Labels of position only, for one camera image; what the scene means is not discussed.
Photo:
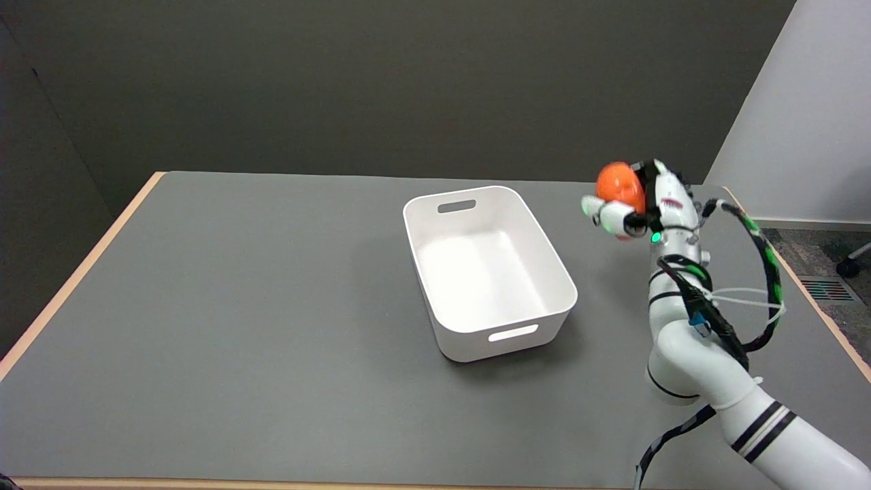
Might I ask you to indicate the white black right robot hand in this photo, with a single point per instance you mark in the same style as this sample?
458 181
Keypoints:
670 204

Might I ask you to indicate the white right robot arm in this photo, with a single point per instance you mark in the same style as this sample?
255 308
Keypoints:
687 347

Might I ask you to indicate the floor vent grille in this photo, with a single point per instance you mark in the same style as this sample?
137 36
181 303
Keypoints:
826 289

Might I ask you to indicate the black chair caster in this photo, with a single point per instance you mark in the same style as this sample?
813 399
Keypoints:
850 264

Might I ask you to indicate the orange mango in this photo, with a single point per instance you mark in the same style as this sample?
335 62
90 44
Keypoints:
618 182

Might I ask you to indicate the white plastic bin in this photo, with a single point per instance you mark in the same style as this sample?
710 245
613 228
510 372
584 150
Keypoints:
486 272

